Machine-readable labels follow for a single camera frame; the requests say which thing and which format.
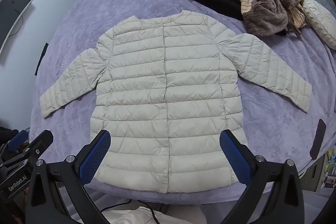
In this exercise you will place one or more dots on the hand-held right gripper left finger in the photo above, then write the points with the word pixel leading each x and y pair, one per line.
pixel 97 158

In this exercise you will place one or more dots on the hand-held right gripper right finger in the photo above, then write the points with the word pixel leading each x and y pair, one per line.
pixel 235 158

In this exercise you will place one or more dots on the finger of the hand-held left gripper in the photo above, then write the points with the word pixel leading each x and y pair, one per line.
pixel 20 136
pixel 40 140

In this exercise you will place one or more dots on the cream puffer jacket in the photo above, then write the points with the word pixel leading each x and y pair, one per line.
pixel 168 82

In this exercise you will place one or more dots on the dark cloth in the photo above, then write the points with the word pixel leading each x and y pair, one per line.
pixel 5 132

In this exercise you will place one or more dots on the white garment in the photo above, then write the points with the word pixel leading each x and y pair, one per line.
pixel 126 218

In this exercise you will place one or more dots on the black narrow strip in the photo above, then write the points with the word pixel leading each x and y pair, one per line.
pixel 42 58

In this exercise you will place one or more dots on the black phone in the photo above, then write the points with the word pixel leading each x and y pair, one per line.
pixel 318 138

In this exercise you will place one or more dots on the colourful small packets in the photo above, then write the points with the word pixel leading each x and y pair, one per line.
pixel 330 169

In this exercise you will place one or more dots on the curved monitor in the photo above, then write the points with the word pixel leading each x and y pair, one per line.
pixel 10 11

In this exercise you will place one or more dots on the folded black garment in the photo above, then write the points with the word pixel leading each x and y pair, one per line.
pixel 212 5

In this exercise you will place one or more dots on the cream quilted cushion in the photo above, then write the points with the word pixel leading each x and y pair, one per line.
pixel 320 19

